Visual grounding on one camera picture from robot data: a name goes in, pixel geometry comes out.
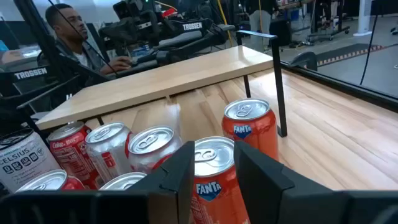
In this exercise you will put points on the silver Diet Coke can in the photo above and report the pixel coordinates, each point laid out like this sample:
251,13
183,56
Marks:
149,146
105,152

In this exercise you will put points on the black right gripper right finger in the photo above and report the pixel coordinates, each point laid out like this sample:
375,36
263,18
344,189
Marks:
267,193

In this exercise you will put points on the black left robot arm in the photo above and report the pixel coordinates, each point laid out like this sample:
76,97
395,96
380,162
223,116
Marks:
192,26

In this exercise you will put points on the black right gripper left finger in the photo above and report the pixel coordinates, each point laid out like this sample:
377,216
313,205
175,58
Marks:
174,193

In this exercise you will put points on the wooden shelf black metal frame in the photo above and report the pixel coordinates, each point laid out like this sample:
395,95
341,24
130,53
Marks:
155,84

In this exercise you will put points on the white Celsius energy can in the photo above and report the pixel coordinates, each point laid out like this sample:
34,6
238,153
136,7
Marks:
25,161

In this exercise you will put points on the Star Wars Coca-Cola can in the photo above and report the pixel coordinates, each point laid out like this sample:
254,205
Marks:
68,152

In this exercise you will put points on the red Coca-Cola can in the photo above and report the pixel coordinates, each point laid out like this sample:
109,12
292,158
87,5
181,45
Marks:
122,182
46,182

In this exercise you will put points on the black hazard-striped floor mat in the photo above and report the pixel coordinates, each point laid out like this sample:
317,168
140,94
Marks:
342,53

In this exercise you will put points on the orange Fanta can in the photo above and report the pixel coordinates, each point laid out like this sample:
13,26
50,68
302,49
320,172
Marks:
214,193
248,130

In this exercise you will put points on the white pillar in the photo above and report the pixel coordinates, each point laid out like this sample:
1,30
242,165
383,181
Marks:
367,15

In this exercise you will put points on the light wooden desk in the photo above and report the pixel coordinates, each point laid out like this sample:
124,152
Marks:
18,56

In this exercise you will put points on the person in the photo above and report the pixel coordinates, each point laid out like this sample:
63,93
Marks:
262,25
73,34

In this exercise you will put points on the black rolling stand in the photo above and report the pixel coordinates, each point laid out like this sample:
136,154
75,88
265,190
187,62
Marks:
341,15

